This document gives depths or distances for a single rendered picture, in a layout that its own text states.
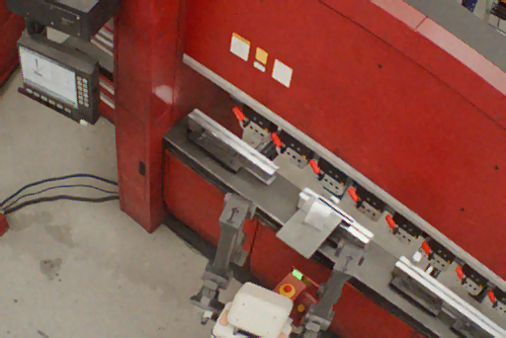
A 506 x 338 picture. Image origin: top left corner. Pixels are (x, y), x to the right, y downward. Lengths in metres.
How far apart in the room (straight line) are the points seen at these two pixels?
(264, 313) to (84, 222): 1.96
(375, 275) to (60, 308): 1.81
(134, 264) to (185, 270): 0.30
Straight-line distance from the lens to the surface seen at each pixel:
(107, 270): 4.35
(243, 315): 2.80
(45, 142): 4.84
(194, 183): 3.84
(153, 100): 3.42
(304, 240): 3.36
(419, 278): 3.45
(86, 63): 3.10
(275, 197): 3.60
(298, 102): 3.05
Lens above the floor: 3.92
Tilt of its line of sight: 56 degrees down
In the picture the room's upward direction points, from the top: 12 degrees clockwise
